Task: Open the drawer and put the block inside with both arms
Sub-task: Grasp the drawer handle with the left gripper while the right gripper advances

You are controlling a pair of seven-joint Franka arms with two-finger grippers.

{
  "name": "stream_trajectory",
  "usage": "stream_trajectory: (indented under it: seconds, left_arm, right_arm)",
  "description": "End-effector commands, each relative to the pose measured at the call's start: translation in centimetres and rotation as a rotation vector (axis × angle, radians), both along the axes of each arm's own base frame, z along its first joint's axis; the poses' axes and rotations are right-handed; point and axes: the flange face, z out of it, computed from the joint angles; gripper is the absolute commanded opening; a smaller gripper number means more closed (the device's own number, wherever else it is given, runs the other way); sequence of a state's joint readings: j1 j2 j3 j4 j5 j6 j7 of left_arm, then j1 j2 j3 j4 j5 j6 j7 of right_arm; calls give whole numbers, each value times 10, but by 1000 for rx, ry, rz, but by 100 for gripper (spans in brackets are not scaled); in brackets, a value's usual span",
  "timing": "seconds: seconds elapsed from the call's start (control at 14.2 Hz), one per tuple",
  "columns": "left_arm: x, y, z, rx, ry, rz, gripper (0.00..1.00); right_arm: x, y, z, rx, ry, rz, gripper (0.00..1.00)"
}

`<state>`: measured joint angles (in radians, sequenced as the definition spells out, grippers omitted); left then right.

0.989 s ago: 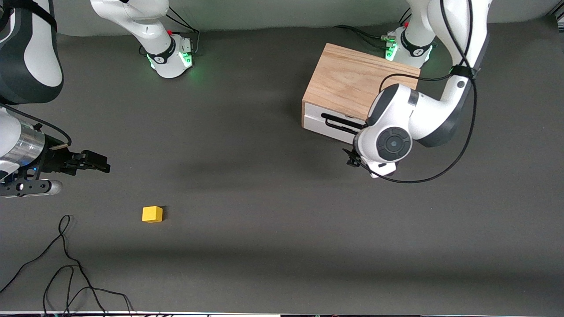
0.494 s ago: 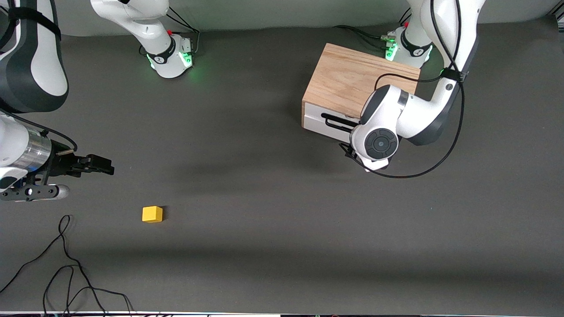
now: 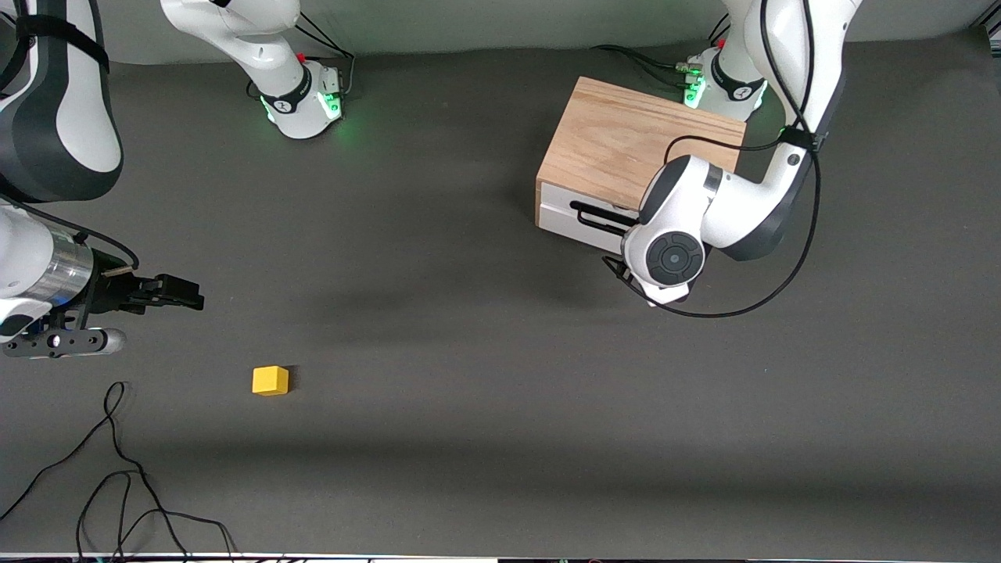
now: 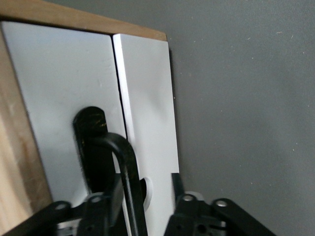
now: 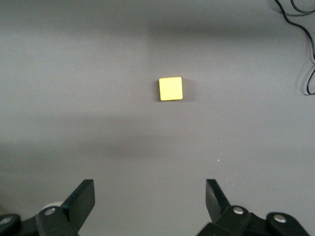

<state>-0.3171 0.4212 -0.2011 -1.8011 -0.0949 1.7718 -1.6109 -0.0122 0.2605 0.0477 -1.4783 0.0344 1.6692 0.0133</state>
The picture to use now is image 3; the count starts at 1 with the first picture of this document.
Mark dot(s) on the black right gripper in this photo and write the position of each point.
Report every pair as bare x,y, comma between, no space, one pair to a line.
108,291

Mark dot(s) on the yellow cube block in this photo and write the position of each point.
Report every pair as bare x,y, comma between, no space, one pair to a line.
270,380

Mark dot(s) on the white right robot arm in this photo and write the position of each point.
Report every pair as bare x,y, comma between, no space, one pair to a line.
55,102

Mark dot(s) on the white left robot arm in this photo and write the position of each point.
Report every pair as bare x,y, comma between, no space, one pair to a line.
735,211

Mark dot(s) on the wooden drawer cabinet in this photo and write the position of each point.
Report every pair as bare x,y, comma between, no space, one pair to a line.
626,137

